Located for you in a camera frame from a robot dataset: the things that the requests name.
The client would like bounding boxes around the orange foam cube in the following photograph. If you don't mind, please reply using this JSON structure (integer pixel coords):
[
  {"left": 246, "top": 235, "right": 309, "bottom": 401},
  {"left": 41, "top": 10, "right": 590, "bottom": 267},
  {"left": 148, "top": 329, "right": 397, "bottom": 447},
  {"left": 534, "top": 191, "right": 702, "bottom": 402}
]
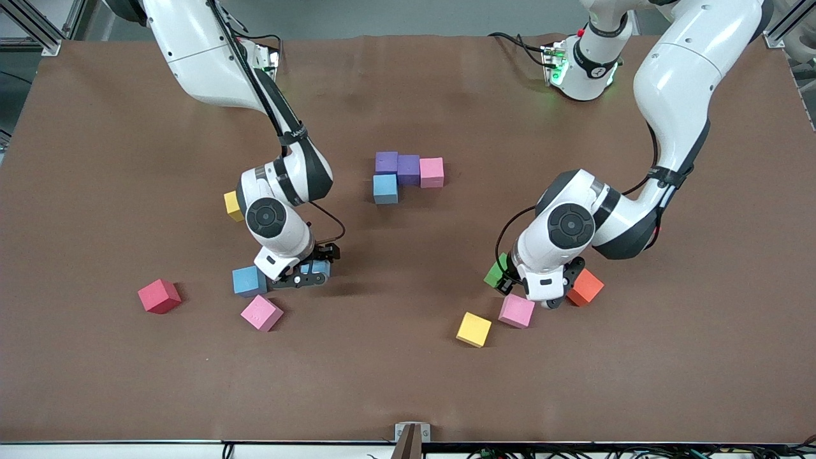
[{"left": 566, "top": 268, "right": 605, "bottom": 307}]

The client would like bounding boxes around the pink foam cube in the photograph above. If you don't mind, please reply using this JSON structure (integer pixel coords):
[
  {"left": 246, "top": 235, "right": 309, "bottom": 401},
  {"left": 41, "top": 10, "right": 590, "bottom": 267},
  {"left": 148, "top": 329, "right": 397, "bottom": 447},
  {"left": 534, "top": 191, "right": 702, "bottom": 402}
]
[
  {"left": 419, "top": 157, "right": 445, "bottom": 189},
  {"left": 498, "top": 293, "right": 536, "bottom": 329},
  {"left": 240, "top": 294, "right": 284, "bottom": 332}
]

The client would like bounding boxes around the brown table mat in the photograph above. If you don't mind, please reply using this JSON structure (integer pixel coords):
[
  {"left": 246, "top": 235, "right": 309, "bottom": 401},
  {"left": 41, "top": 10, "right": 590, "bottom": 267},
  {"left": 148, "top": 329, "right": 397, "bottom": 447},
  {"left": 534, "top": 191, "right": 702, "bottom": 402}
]
[{"left": 0, "top": 33, "right": 816, "bottom": 444}]

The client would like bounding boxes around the blue foam cube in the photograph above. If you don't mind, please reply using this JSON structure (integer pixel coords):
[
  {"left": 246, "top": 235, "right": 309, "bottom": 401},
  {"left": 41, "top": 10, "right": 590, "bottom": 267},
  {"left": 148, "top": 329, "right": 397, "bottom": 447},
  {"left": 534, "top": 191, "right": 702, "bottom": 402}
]
[
  {"left": 373, "top": 174, "right": 399, "bottom": 205},
  {"left": 232, "top": 265, "right": 268, "bottom": 298},
  {"left": 298, "top": 259, "right": 332, "bottom": 282}
]

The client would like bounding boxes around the black left arm base cable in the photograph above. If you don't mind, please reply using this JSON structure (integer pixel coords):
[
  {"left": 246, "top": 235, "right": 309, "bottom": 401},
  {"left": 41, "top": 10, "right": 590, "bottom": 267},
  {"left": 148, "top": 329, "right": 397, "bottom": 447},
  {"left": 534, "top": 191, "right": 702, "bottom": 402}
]
[{"left": 488, "top": 31, "right": 550, "bottom": 68}]

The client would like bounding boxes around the green foam cube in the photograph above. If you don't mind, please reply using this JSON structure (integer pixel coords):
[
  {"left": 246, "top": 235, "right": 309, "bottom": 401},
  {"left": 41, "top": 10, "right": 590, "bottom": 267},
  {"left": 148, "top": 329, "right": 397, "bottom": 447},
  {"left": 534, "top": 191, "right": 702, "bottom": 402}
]
[{"left": 483, "top": 253, "right": 511, "bottom": 289}]

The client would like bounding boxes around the black right arm base cable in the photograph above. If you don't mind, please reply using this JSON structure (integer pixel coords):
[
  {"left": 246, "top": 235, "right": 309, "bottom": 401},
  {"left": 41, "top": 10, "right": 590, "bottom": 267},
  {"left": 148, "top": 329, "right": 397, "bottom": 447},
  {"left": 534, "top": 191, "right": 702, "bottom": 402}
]
[{"left": 239, "top": 33, "right": 282, "bottom": 69}]

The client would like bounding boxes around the black arm base cable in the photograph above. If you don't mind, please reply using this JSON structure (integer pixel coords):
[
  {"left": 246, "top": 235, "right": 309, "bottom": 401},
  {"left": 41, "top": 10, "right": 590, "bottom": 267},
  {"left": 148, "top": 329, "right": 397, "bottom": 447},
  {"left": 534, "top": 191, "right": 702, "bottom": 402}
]
[
  {"left": 239, "top": 33, "right": 282, "bottom": 69},
  {"left": 488, "top": 31, "right": 550, "bottom": 68}
]

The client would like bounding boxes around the grey metal bracket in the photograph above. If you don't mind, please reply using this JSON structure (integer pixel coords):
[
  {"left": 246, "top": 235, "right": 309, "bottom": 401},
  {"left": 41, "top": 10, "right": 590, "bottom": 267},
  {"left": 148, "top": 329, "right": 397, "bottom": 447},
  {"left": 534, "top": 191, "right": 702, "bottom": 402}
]
[{"left": 393, "top": 422, "right": 432, "bottom": 459}]

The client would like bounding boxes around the aluminium frame profile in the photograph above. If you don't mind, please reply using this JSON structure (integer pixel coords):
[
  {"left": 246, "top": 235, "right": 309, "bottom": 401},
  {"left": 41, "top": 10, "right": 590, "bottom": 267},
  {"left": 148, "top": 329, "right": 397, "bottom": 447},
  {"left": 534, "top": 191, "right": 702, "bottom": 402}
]
[
  {"left": 0, "top": 0, "right": 87, "bottom": 57},
  {"left": 764, "top": 0, "right": 816, "bottom": 50}
]

